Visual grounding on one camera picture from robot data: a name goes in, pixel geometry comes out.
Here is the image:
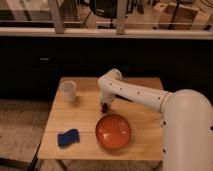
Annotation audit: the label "dark red pepper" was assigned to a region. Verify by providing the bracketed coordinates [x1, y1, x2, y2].
[101, 103, 109, 113]

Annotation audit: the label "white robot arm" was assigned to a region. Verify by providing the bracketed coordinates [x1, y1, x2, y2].
[97, 69, 213, 171]

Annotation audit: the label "orange bowl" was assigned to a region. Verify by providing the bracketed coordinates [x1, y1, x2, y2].
[95, 114, 131, 150]

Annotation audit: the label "clear plastic cup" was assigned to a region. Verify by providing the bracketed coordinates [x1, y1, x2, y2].
[59, 81, 77, 102]

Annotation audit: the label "wooden table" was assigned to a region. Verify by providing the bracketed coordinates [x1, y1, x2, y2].
[38, 77, 162, 171]

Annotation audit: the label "blue sponge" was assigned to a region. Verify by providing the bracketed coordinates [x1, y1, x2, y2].
[57, 129, 80, 148]

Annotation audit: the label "black office chair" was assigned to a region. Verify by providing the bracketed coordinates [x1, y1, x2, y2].
[89, 0, 118, 19]

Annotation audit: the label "cardboard boxes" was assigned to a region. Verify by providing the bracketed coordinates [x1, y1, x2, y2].
[154, 2, 213, 30]

